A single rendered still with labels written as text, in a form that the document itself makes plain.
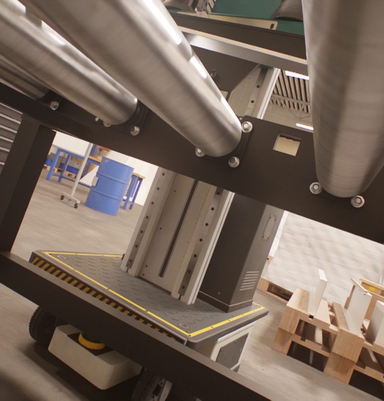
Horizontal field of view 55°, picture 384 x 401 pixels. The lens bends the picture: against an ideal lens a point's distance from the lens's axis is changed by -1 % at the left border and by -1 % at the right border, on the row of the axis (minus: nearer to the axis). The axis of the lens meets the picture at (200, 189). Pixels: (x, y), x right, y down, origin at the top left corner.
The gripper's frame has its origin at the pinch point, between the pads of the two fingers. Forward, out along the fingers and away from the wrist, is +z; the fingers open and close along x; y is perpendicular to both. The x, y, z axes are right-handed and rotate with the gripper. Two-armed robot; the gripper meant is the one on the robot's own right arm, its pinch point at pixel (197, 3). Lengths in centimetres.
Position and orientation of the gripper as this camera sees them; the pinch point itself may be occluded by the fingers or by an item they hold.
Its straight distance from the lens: 128.4
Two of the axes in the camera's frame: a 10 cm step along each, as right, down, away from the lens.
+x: -8.8, -3.2, 3.5
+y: 3.1, 1.6, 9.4
